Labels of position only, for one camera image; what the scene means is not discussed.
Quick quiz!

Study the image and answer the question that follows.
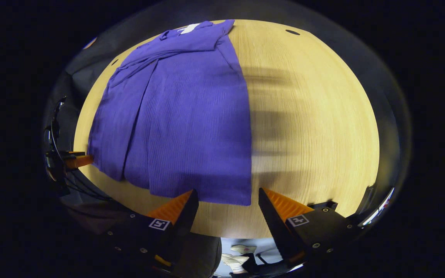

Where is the purple shirt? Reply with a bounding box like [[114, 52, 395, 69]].
[[87, 19, 253, 206]]

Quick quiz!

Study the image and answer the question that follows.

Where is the person's white shoe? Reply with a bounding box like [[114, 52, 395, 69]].
[[230, 244, 257, 255], [222, 254, 248, 274]]

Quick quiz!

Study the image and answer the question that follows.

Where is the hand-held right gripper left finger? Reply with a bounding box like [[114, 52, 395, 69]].
[[99, 189, 200, 276]]

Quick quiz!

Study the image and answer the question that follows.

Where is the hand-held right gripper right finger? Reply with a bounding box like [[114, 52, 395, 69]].
[[258, 188, 358, 268]]

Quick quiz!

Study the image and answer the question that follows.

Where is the person's dark clothing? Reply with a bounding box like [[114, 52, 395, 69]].
[[174, 232, 222, 278]]

